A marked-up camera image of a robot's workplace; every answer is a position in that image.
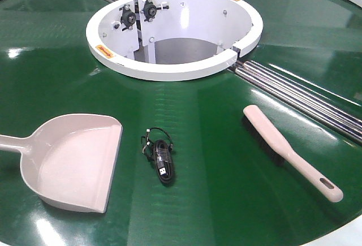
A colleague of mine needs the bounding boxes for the black bearing mount left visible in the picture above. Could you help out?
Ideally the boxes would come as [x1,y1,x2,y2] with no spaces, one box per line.
[119,5,136,31]

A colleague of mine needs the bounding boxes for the white central ring housing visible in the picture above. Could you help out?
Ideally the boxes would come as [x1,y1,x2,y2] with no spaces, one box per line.
[86,0,264,81]

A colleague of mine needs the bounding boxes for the black bearing mount right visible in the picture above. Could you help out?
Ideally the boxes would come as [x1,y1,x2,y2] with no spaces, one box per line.
[140,0,170,22]

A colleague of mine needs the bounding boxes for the black USB cable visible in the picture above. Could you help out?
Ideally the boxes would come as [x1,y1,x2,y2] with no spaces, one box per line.
[140,127,175,187]

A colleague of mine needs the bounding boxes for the black bearing mount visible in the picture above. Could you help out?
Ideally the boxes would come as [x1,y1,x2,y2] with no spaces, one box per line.
[119,5,136,31]
[140,0,170,22]

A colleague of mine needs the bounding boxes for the pink plastic dustpan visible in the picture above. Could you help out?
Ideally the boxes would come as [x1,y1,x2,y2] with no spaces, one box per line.
[1,113,123,213]

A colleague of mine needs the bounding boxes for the pink hand brush black bristles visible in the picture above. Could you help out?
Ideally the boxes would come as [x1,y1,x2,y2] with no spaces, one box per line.
[243,105,344,202]

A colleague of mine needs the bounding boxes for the chrome roller rods right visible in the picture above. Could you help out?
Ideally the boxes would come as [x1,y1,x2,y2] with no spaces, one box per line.
[229,60,361,144]

